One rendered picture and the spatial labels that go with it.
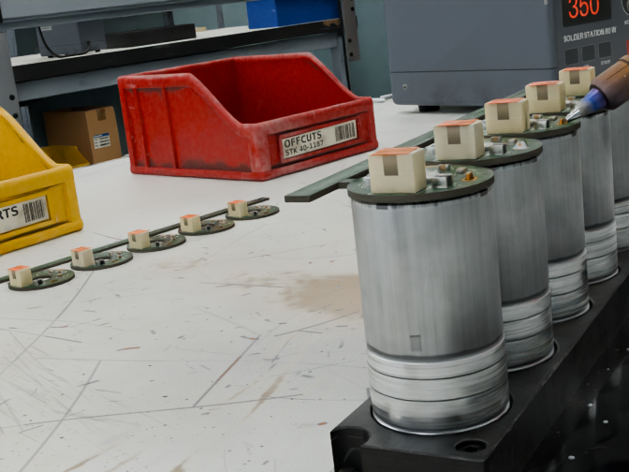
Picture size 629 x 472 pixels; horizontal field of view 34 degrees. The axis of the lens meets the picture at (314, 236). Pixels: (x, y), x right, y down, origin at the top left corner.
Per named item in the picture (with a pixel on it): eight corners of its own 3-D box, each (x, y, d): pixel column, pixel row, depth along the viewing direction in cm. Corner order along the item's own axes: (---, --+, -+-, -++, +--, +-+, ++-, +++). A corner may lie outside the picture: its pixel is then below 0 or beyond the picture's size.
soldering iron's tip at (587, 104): (577, 131, 22) (614, 105, 22) (566, 111, 21) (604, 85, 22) (564, 129, 22) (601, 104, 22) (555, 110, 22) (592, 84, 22)
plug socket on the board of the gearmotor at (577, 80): (598, 91, 26) (597, 65, 26) (590, 95, 26) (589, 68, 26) (567, 93, 27) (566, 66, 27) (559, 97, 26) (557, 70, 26)
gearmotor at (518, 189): (570, 374, 21) (556, 130, 20) (535, 421, 19) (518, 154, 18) (460, 364, 23) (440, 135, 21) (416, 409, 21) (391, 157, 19)
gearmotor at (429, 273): (530, 429, 19) (511, 157, 18) (486, 491, 17) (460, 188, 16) (409, 416, 20) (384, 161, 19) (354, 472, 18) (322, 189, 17)
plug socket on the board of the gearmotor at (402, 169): (433, 184, 17) (430, 143, 17) (413, 195, 16) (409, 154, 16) (389, 184, 17) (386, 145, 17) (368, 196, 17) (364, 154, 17)
